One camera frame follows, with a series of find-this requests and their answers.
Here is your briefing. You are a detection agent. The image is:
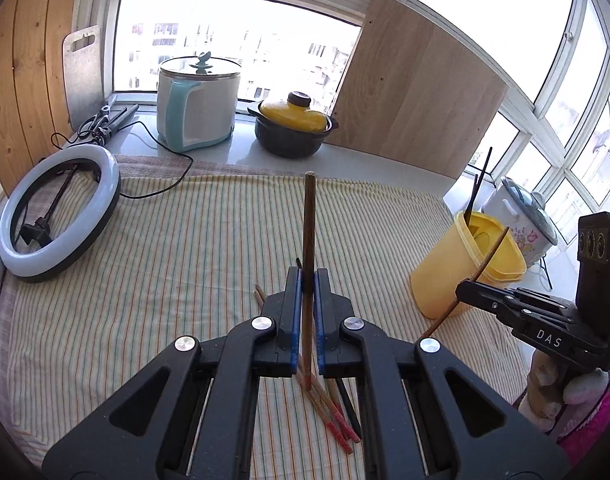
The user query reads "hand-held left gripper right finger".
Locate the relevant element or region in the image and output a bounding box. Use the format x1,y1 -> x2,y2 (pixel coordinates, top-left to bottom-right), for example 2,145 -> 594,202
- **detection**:
313,268 -> 571,480

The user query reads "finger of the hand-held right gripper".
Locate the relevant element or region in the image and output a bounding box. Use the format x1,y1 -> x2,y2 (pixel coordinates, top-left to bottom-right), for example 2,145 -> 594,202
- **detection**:
455,280 -> 581,318
485,304 -> 576,334

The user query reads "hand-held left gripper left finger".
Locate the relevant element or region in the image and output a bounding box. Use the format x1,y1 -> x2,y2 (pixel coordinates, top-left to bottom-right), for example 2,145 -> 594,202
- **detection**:
42,266 -> 303,480

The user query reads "brown wooden chopstick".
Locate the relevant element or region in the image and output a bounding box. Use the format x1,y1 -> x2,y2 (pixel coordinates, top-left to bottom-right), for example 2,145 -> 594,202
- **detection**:
253,287 -> 356,456
255,283 -> 363,445
419,226 -> 511,341

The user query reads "yellow plastic container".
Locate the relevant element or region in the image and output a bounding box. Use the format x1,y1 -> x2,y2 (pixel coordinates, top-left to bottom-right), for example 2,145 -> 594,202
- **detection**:
409,210 -> 527,321

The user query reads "brown red-tipped chopstick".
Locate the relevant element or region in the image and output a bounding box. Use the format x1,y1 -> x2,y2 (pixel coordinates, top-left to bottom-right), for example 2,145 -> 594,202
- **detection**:
299,171 -> 317,392

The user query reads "person's right forearm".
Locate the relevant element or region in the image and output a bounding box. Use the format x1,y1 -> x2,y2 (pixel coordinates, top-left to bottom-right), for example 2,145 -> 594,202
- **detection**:
550,367 -> 610,448

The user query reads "person's right hand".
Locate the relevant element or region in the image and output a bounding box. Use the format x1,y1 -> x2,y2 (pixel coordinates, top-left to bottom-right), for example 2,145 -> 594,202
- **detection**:
528,347 -> 568,418

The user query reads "floral white slow cooker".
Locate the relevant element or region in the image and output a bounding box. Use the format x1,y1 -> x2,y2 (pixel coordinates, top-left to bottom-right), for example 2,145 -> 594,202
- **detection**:
480,176 -> 558,268

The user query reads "striped tablecloth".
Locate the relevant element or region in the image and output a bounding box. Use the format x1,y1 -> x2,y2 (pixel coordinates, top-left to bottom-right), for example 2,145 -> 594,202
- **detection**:
0,155 -> 533,480

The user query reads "black casserole yellow lid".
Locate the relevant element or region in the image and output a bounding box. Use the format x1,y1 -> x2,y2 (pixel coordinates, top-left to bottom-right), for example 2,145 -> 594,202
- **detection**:
247,91 -> 340,159

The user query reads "light wooden board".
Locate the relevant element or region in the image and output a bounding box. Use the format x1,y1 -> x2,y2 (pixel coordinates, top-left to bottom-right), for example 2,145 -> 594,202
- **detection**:
330,0 -> 510,181

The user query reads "white teal electric pot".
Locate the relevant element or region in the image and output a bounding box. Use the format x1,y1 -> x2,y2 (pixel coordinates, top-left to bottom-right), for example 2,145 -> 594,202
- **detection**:
156,51 -> 243,153

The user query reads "white cutting board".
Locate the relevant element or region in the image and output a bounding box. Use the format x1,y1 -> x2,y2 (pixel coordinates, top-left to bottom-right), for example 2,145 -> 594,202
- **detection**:
62,25 -> 106,133

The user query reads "brown wooden plank board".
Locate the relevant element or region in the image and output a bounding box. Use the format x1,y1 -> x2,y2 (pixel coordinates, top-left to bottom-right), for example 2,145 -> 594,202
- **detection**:
0,0 -> 83,196

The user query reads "slow cooker black cable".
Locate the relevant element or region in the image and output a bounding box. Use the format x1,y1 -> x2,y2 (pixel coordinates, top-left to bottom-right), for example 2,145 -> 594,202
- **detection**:
535,255 -> 553,291

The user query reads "electric pot black cable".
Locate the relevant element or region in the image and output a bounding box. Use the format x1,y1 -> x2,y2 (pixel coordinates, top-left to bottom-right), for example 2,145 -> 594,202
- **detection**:
50,120 -> 195,200

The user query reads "ring light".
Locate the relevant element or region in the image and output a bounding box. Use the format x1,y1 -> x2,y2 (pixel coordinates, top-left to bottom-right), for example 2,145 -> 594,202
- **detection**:
0,146 -> 122,283

